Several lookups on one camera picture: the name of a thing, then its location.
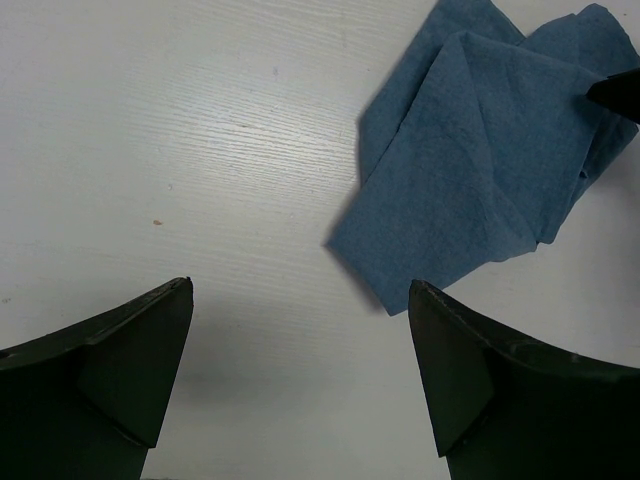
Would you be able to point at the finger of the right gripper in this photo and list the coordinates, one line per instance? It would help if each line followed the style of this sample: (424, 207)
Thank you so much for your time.
(619, 93)

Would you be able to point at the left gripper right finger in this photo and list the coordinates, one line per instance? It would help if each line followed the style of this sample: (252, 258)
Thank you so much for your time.
(504, 405)

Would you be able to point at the blue cloth napkin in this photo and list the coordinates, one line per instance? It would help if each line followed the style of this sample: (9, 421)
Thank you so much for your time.
(479, 145)

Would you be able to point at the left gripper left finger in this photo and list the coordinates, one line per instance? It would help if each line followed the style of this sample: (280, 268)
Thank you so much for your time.
(88, 401)

